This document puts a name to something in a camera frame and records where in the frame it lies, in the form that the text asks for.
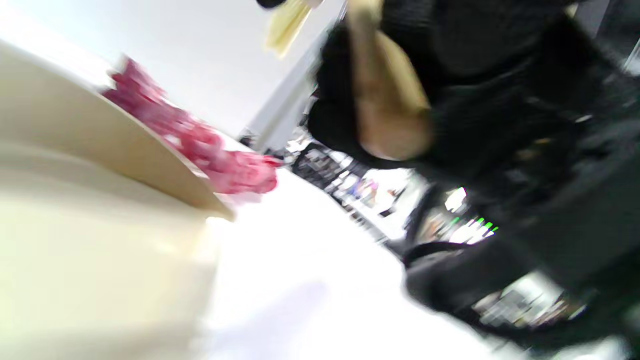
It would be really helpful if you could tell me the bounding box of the person's right hand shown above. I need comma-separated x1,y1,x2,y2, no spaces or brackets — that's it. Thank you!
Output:
307,0,601,176

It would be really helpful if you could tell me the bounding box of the beige hand brush wooden handle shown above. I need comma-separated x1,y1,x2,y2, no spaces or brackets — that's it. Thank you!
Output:
265,0,435,162

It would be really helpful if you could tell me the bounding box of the pile of pink paper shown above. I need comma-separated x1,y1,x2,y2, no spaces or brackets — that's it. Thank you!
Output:
102,56,281,196

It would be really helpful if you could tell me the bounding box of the beige plastic dustpan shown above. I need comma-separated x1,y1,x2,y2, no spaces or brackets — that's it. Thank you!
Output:
0,40,236,360

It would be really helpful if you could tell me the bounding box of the white partition panel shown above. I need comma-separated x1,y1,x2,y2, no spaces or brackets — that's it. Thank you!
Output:
0,0,351,151

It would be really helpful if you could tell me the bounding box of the black handheld controller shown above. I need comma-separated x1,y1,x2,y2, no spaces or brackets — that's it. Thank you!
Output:
402,240,640,351

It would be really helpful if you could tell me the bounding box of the white table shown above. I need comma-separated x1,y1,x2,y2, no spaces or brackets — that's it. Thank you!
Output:
190,130,640,360

